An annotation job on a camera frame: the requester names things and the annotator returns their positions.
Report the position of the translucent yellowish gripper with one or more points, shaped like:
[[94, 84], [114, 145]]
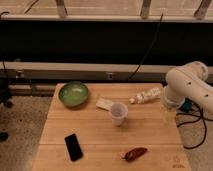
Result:
[[168, 114]]

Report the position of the black rectangular eraser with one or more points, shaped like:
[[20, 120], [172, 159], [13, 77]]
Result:
[[73, 147]]

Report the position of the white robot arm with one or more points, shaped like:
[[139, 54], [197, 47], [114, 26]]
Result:
[[186, 81]]

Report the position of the green ceramic bowl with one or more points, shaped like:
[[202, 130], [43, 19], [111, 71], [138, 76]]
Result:
[[73, 94]]

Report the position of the blue small box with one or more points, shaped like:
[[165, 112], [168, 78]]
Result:
[[186, 107]]

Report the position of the red chili pepper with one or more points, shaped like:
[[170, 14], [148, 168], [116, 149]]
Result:
[[134, 154]]

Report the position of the black chair base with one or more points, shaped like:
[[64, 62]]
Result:
[[5, 96]]

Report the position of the grey metal rail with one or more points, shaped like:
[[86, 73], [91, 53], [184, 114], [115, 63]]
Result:
[[83, 71]]

